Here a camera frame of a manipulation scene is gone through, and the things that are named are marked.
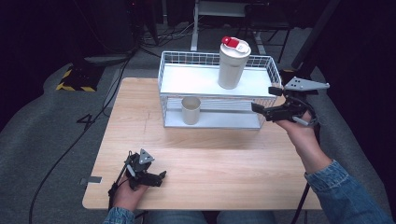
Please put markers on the person's left hand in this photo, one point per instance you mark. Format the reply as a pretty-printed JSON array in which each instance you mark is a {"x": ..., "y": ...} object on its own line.
[{"x": 126, "y": 194}]

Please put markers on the black yellow striped stand base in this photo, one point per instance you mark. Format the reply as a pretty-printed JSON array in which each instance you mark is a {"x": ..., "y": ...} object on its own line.
[{"x": 79, "y": 79}]

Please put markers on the person's left leg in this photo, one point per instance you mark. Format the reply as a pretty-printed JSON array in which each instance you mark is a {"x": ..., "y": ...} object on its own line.
[{"x": 177, "y": 217}]

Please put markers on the grey tape strip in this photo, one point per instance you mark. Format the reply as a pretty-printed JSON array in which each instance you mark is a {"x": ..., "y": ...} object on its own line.
[{"x": 91, "y": 180}]

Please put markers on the person's leg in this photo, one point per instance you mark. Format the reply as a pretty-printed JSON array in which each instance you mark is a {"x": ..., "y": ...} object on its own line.
[
  {"x": 177, "y": 217},
  {"x": 246, "y": 217}
]

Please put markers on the black stand with base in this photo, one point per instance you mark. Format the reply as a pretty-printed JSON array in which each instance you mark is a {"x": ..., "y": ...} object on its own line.
[{"x": 303, "y": 56}]

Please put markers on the person's right leg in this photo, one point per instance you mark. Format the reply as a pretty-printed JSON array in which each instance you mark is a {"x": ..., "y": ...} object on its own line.
[{"x": 246, "y": 217}]

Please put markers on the white tumbler with red lid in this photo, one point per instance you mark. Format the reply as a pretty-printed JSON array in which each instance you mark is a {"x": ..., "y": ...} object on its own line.
[{"x": 232, "y": 65}]

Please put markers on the person's right hand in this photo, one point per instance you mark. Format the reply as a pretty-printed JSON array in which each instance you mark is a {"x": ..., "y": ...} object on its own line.
[{"x": 295, "y": 130}]

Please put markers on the white cup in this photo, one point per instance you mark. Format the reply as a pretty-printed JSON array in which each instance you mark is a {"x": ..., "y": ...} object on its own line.
[{"x": 190, "y": 110}]

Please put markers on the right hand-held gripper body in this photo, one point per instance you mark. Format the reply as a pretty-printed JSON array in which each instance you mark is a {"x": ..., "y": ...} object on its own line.
[{"x": 295, "y": 99}]

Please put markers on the white desk frame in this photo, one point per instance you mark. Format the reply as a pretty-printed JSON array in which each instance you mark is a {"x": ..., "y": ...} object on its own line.
[{"x": 211, "y": 12}]

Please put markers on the black chair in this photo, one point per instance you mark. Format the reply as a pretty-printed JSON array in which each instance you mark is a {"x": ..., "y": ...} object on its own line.
[{"x": 267, "y": 21}]

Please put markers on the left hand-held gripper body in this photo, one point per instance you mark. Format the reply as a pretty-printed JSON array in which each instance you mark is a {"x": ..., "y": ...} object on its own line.
[{"x": 139, "y": 166}]

